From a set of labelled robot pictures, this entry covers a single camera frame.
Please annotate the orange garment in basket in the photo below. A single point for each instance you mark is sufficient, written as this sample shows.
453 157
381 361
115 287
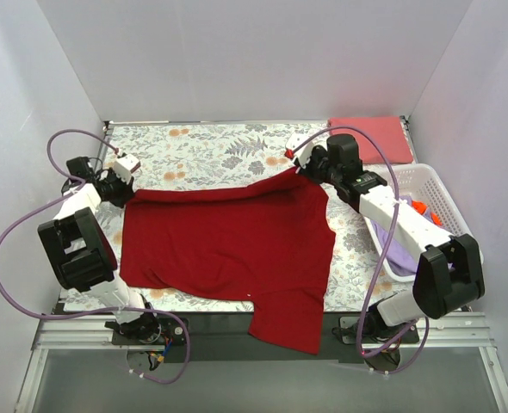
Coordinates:
424 210

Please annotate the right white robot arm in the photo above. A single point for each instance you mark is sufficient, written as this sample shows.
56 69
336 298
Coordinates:
449 274

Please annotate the white plastic laundry basket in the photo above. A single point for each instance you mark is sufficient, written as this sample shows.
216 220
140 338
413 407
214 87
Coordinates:
422 183

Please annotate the lavender t shirt in basket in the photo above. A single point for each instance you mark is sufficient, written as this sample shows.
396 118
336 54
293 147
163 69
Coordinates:
398 258

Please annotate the floral patterned table cloth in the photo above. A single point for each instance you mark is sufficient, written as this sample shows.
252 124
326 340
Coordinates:
193 157

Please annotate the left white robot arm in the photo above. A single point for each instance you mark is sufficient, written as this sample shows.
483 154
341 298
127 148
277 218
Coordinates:
79 252

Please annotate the dark red t shirt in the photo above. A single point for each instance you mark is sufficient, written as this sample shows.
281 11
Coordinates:
267 243

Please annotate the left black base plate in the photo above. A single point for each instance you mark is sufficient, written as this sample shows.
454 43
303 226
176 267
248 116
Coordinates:
149 329

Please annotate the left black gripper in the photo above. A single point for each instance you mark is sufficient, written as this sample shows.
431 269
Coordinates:
119 194

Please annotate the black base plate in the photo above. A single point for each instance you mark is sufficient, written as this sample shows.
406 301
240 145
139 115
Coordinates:
347 327
149 329

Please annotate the folded pink t shirt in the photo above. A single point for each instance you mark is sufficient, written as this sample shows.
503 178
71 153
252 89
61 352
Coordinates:
386 131

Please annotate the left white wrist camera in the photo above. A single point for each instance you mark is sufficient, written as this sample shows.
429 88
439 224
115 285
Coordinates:
125 166

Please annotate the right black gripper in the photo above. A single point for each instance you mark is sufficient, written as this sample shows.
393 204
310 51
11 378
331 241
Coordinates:
310 165

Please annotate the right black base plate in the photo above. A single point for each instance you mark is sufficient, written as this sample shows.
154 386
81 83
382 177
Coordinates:
347 327

